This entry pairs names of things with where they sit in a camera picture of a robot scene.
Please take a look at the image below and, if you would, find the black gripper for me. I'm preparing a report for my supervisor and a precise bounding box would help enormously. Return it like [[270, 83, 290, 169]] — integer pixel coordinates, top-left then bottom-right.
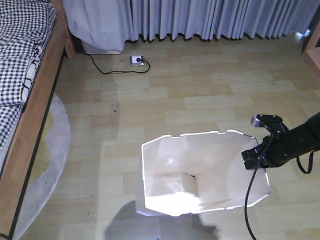
[[241, 136, 288, 170]]

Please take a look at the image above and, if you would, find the white paper trash bin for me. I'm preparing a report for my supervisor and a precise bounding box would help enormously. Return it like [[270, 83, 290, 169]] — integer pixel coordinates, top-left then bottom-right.
[[135, 130, 271, 217]]

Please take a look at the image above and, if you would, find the wooden drawer cabinet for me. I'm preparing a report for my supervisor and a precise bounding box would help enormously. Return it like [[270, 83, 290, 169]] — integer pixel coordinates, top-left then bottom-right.
[[302, 22, 320, 77]]

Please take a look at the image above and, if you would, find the light grey curtain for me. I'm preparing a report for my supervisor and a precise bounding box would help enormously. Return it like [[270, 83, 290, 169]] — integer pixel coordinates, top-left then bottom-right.
[[63, 0, 320, 54]]

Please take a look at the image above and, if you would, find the round grey rug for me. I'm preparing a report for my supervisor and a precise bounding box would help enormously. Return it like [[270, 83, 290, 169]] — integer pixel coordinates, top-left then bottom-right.
[[13, 93, 71, 240]]

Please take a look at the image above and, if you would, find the black white checkered bedding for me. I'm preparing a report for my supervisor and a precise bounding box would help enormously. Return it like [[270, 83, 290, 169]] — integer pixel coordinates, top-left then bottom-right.
[[0, 0, 57, 151]]

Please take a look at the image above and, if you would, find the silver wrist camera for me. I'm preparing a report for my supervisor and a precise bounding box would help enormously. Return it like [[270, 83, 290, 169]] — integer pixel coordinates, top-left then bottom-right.
[[250, 114, 283, 128]]

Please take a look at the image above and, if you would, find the black camera cable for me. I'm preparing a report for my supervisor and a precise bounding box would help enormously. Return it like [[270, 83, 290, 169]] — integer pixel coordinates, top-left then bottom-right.
[[243, 149, 315, 240]]

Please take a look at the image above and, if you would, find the black floor power cord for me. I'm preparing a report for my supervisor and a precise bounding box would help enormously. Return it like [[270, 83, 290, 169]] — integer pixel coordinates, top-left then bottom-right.
[[76, 51, 151, 75]]

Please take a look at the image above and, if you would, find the wooden bed frame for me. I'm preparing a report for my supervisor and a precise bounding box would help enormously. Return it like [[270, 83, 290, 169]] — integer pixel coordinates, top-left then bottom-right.
[[0, 0, 76, 240]]

